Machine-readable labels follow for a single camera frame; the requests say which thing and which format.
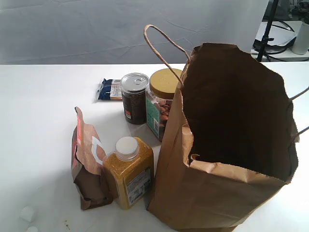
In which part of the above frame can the dark grain can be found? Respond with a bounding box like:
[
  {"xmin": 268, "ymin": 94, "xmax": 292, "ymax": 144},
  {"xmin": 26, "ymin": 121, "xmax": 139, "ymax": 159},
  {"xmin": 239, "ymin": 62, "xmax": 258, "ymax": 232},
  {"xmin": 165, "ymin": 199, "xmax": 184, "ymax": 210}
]
[{"xmin": 121, "ymin": 72, "xmax": 149, "ymax": 125}]

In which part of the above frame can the large brown paper bag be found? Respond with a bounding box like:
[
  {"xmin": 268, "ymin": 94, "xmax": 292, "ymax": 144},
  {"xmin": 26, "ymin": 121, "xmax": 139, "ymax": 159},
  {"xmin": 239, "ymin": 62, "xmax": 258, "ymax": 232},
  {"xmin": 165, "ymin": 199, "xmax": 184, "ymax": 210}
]
[{"xmin": 143, "ymin": 24, "xmax": 309, "ymax": 232}]

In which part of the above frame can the almond jar with gold lid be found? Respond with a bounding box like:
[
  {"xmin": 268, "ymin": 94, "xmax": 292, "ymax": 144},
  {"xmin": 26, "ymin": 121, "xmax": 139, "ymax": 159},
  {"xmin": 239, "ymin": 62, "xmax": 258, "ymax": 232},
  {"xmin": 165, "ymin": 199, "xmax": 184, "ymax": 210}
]
[{"xmin": 145, "ymin": 68, "xmax": 182, "ymax": 141}]

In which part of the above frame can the blue flat snack packet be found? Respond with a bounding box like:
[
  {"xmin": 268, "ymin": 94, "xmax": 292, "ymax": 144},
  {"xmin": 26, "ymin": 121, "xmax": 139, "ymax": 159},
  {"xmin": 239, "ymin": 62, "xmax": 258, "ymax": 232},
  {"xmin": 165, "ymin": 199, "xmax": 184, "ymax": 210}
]
[{"xmin": 96, "ymin": 79, "xmax": 122, "ymax": 101}]

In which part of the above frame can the yellow grain plastic bottle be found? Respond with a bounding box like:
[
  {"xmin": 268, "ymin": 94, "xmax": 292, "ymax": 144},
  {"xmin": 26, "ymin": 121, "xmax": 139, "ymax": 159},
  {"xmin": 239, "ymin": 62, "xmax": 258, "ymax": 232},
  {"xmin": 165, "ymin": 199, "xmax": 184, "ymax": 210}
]
[{"xmin": 103, "ymin": 136, "xmax": 154, "ymax": 210}]

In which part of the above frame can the brown folded coffee pouch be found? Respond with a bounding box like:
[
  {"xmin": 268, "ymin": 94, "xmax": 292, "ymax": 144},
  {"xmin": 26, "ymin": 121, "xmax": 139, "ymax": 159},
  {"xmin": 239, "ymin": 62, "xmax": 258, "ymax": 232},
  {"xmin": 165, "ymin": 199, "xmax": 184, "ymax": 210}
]
[{"xmin": 71, "ymin": 107, "xmax": 113, "ymax": 210}]

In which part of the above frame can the black tripod stand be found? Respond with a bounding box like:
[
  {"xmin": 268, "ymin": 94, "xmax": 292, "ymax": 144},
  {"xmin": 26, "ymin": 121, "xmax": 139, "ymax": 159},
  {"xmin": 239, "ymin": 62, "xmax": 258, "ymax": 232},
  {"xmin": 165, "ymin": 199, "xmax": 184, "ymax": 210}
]
[{"xmin": 256, "ymin": 0, "xmax": 279, "ymax": 62}]

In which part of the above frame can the white paper sheet background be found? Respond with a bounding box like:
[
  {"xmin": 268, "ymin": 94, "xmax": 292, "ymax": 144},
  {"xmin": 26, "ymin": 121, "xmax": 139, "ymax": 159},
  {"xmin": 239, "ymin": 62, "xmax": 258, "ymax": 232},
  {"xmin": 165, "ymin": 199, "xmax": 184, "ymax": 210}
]
[{"xmin": 255, "ymin": 22, "xmax": 297, "ymax": 46}]

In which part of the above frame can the white foam cube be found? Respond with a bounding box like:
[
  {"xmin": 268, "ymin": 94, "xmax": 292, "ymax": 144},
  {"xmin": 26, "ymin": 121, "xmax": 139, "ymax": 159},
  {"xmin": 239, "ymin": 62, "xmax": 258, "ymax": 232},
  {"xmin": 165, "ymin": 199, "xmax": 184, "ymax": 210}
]
[
  {"xmin": 19, "ymin": 206, "xmax": 36, "ymax": 222},
  {"xmin": 26, "ymin": 226, "xmax": 39, "ymax": 232}
]

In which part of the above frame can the white cylinder container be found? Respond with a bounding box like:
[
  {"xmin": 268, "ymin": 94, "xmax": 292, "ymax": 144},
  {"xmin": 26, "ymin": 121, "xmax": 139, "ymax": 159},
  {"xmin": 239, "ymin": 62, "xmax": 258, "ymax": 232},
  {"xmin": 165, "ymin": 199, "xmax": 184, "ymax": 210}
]
[{"xmin": 292, "ymin": 21, "xmax": 309, "ymax": 55}]

